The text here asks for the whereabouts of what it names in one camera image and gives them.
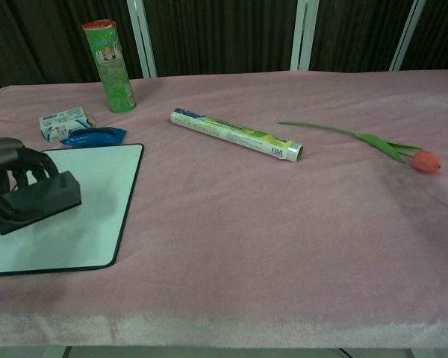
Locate white screen frame post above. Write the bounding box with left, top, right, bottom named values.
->
left=389, top=0, right=427, bottom=72
left=126, top=0, right=158, bottom=79
left=290, top=0, right=320, bottom=72

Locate green cylindrical canister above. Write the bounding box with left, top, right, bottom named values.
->
left=81, top=20, right=137, bottom=114

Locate pink tablecloth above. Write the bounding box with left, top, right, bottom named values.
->
left=0, top=68, right=448, bottom=348

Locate small white cardboard box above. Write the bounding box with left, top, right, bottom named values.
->
left=38, top=105, right=98, bottom=143

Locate artificial orange tulip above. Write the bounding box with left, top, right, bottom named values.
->
left=277, top=120, right=443, bottom=175

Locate dark curtain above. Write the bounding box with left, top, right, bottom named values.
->
left=0, top=0, right=448, bottom=97

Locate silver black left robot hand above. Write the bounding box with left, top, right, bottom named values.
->
left=0, top=137, right=61, bottom=224

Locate cling film roll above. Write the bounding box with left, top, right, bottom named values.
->
left=169, top=107, right=305, bottom=163

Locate black whiteboard eraser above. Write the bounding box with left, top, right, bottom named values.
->
left=0, top=169, right=83, bottom=236

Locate blue plastic packet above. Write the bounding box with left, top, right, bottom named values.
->
left=59, top=126, right=128, bottom=147

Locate white board with black frame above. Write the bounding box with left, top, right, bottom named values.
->
left=0, top=142, right=145, bottom=277

